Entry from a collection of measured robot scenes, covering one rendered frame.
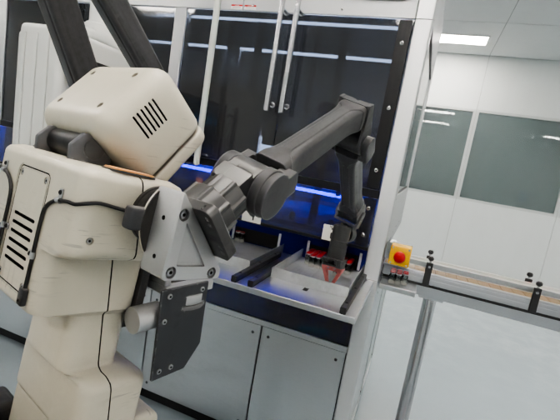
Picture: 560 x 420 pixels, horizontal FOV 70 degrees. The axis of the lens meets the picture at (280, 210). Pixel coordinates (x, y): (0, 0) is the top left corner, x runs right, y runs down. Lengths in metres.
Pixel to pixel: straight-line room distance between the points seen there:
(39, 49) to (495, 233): 5.65
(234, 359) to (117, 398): 1.11
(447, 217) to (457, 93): 1.71
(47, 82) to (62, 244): 0.93
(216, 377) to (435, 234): 4.70
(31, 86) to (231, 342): 1.19
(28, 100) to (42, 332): 0.89
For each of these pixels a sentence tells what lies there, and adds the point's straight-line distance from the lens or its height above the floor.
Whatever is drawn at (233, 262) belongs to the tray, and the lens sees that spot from 1.39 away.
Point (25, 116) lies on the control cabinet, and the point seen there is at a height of 1.27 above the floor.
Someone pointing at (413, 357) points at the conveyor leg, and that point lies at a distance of 1.77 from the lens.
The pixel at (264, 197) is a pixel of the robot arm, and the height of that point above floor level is 1.23.
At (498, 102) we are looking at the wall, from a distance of 6.20.
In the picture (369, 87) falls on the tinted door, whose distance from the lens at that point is 1.53.
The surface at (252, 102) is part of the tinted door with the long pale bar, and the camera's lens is 1.65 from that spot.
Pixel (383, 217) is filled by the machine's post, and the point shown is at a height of 1.12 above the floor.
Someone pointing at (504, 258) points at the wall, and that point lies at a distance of 6.26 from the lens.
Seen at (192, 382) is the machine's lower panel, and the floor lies 0.22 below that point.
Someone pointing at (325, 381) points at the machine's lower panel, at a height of 0.44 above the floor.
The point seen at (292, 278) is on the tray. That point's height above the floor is 0.89.
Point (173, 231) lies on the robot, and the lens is 0.51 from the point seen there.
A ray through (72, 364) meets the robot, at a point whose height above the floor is 0.92.
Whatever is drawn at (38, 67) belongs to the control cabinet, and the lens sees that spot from 1.49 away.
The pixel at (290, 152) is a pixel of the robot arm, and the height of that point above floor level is 1.29.
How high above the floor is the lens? 1.30
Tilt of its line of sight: 9 degrees down
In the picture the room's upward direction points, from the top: 10 degrees clockwise
